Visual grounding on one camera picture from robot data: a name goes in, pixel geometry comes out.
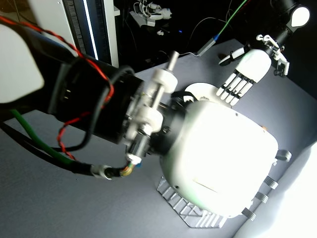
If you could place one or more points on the white plate with dark rim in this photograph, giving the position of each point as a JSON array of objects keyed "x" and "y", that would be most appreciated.
[{"x": 198, "y": 90}]

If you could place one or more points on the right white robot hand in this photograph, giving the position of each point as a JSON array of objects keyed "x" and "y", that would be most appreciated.
[{"x": 218, "y": 153}]

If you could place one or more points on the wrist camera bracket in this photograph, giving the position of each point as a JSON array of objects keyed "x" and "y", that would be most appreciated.
[
  {"x": 283, "y": 65},
  {"x": 162, "y": 79}
]

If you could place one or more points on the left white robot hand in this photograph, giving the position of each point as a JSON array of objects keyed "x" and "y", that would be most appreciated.
[{"x": 255, "y": 64}]

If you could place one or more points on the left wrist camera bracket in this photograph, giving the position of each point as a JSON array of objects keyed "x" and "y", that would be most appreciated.
[{"x": 283, "y": 65}]

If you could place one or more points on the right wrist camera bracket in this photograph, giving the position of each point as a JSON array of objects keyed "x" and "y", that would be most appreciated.
[{"x": 162, "y": 79}]

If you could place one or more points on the small white connector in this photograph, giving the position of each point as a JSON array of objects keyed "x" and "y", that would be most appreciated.
[{"x": 160, "y": 32}]

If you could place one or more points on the spare white robot hand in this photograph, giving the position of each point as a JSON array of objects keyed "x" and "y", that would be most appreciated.
[{"x": 158, "y": 13}]

